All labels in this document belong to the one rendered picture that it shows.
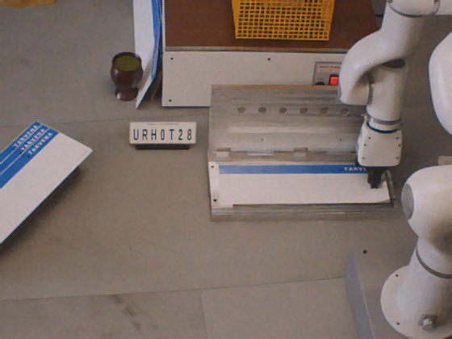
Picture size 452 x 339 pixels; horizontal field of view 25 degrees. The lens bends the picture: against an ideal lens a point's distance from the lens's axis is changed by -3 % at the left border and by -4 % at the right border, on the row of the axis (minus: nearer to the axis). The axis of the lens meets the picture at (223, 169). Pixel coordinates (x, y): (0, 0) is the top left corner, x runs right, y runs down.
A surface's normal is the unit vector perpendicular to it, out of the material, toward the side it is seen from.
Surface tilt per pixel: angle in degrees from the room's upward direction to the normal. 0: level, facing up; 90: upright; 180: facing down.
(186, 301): 0
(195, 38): 0
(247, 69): 90
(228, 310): 0
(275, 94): 79
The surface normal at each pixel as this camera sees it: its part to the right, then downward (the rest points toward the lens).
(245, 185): 0.07, -0.68
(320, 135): 0.07, 0.58
